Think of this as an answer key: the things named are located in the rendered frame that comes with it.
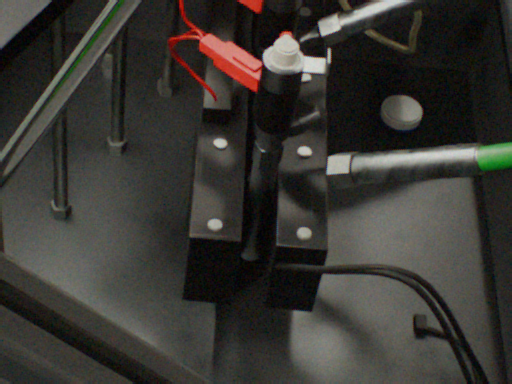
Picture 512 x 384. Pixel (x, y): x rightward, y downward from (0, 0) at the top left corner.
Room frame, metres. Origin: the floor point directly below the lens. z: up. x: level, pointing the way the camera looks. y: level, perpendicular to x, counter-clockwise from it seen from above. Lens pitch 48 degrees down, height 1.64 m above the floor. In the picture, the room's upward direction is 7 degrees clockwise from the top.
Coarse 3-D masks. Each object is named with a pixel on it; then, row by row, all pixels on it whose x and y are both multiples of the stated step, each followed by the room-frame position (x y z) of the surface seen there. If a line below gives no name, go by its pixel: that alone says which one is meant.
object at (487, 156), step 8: (496, 144) 0.44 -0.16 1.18; (504, 144) 0.44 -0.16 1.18; (480, 152) 0.44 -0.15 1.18; (488, 152) 0.44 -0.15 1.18; (496, 152) 0.44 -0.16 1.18; (504, 152) 0.44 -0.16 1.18; (480, 160) 0.44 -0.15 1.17; (488, 160) 0.44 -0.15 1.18; (496, 160) 0.43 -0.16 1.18; (504, 160) 0.43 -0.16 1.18; (480, 168) 0.44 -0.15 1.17; (488, 168) 0.43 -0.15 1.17; (496, 168) 0.43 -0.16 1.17; (504, 168) 0.43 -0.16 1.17
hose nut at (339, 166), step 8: (352, 152) 0.48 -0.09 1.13; (328, 160) 0.47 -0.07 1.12; (336, 160) 0.47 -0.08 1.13; (344, 160) 0.47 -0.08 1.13; (328, 168) 0.46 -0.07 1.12; (336, 168) 0.46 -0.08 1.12; (344, 168) 0.46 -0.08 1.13; (328, 176) 0.46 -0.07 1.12; (336, 176) 0.46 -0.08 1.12; (344, 176) 0.46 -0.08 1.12; (352, 176) 0.46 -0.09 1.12; (336, 184) 0.46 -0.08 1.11; (344, 184) 0.46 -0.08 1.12; (352, 184) 0.46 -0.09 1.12; (360, 184) 0.46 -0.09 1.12
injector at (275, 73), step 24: (264, 72) 0.56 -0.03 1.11; (288, 72) 0.55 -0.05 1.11; (264, 96) 0.55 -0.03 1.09; (288, 96) 0.55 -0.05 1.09; (264, 120) 0.55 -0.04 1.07; (288, 120) 0.55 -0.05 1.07; (312, 120) 0.56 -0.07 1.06; (264, 144) 0.56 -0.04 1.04; (264, 168) 0.55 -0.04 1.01; (264, 192) 0.55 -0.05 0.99; (264, 216) 0.56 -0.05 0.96
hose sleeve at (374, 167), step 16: (448, 144) 0.45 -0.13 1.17; (464, 144) 0.45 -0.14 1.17; (480, 144) 0.45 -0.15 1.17; (352, 160) 0.46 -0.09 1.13; (368, 160) 0.46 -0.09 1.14; (384, 160) 0.46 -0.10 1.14; (400, 160) 0.45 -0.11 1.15; (416, 160) 0.45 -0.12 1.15; (432, 160) 0.45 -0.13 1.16; (448, 160) 0.44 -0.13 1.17; (464, 160) 0.44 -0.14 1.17; (368, 176) 0.45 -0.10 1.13; (384, 176) 0.45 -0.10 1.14; (400, 176) 0.45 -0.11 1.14; (416, 176) 0.44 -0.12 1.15; (432, 176) 0.44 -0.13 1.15; (448, 176) 0.44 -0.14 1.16; (464, 176) 0.44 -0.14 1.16
